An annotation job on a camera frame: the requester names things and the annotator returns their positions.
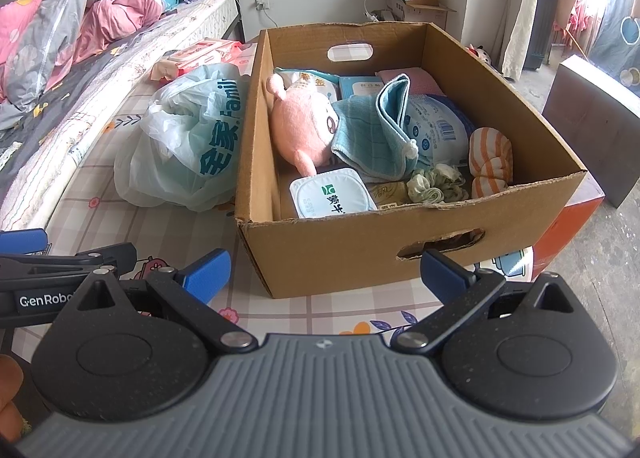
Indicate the pink plush toy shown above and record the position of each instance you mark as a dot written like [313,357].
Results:
[300,128]

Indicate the white round lid container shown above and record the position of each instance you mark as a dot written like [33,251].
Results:
[330,195]

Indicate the white quilted mattress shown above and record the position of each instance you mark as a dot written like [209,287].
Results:
[125,68]

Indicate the white green plastic bag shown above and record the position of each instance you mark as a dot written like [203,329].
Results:
[190,138]

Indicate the checked floral mat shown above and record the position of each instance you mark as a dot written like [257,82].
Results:
[125,238]

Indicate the orange white striped cloth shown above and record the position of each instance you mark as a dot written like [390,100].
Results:
[490,153]

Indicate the wall outlet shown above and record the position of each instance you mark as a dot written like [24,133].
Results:
[262,3]

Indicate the person's left hand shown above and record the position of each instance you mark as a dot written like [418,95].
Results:
[9,398]

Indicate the open printed cardboard box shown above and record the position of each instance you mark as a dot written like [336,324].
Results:
[425,13]

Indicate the flat printed carton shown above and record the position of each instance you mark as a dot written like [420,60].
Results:
[570,233]

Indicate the teal towel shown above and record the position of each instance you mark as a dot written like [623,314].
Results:
[370,138]

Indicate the pink sponge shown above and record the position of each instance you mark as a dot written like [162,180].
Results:
[420,81]

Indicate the pink wet wipes pack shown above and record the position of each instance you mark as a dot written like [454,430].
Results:
[210,54]

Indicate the blue bandage box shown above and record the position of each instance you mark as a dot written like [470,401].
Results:
[357,88]

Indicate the large brown cardboard box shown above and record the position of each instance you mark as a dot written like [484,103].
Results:
[350,253]

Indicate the cream curtain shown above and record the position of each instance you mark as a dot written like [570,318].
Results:
[522,13]

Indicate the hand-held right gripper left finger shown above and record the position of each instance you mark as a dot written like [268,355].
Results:
[207,273]

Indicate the black tower appliance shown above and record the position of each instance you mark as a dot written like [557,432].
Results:
[542,18]

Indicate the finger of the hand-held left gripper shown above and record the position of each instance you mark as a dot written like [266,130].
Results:
[22,240]
[100,258]

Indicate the grey pink floral quilt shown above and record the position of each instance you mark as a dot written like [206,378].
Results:
[60,38]

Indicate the green scrunchie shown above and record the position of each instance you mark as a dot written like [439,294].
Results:
[425,189]

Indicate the white red plush toy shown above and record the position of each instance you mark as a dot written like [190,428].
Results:
[480,54]

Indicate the gold packet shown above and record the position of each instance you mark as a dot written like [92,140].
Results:
[387,194]

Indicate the pale floral scrunchie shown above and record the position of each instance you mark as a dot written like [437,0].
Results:
[450,176]

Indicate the blue printed hanging cloth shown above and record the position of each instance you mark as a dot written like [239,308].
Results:
[620,33]

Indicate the blue white soft pack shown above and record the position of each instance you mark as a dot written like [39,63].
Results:
[440,128]

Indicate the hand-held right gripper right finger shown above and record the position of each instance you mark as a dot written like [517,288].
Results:
[445,273]

